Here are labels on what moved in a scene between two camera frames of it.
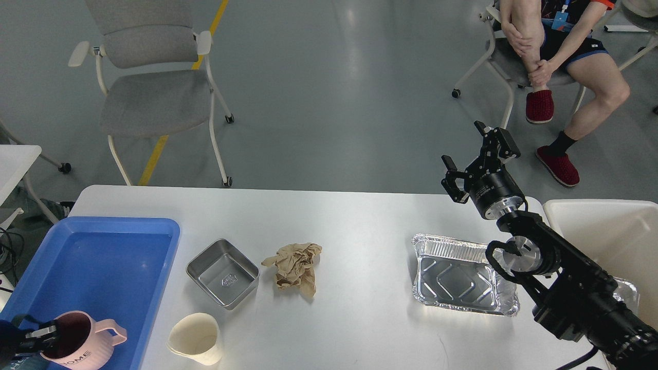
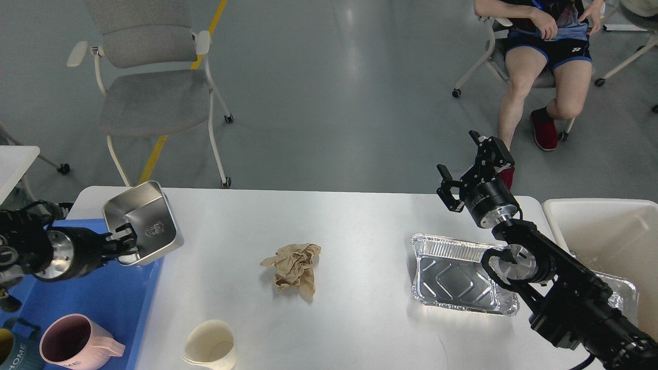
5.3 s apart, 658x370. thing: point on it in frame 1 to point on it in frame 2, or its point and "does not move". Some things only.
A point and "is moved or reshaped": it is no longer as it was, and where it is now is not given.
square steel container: x=225 y=273 to x=147 y=207
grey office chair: x=153 y=72 does not move
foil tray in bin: x=626 y=292 does not move
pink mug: x=84 y=343 is moved or reshaped
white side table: x=16 y=161 does not move
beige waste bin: x=620 y=236 does not move
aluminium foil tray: x=459 y=275 does not move
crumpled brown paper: x=294 y=266 does not move
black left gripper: x=12 y=338 to x=71 y=252
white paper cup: x=196 y=336 is moved or reshaped
